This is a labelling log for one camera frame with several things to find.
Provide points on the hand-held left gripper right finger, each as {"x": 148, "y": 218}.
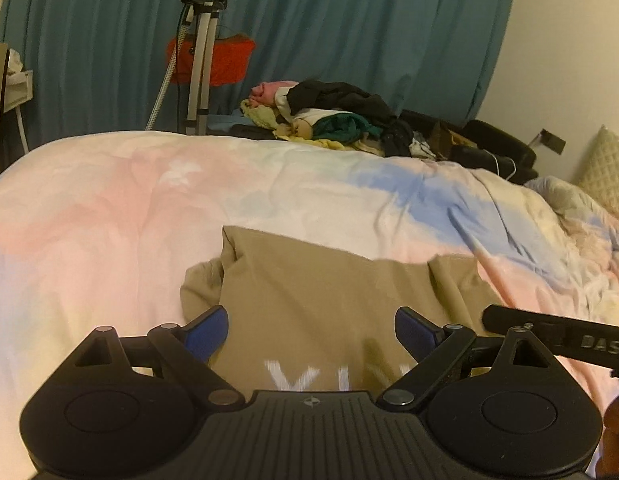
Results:
{"x": 414, "y": 332}

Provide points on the beige printed t-shirt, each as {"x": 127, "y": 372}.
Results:
{"x": 314, "y": 300}

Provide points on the white pillow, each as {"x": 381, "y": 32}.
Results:
{"x": 564, "y": 195}

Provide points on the green garment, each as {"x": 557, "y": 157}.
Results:
{"x": 347, "y": 125}

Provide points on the pale yellow garment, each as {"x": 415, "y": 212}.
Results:
{"x": 262, "y": 117}

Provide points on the quilted beige pillow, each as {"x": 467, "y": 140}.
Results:
{"x": 607, "y": 170}

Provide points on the light blue cloth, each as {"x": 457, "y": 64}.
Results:
{"x": 224, "y": 121}

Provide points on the black sofa chair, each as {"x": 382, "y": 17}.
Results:
{"x": 494, "y": 135}

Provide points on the white crumpled cloth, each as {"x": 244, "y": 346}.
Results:
{"x": 419, "y": 147}

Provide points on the pastel tie-dye duvet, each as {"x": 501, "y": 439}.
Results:
{"x": 114, "y": 210}

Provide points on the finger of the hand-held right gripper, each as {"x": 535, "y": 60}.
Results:
{"x": 519, "y": 317}

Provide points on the red laundry basket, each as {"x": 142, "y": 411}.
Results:
{"x": 229, "y": 60}

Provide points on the pink garment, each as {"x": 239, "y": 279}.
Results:
{"x": 267, "y": 91}

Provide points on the white bag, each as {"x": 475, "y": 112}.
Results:
{"x": 15, "y": 62}

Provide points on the garment steamer stand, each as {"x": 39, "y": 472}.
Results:
{"x": 199, "y": 70}

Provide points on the blue curtain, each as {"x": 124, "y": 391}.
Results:
{"x": 364, "y": 25}

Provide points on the cardboard box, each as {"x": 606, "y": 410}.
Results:
{"x": 442, "y": 137}

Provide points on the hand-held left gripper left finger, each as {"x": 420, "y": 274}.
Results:
{"x": 209, "y": 332}

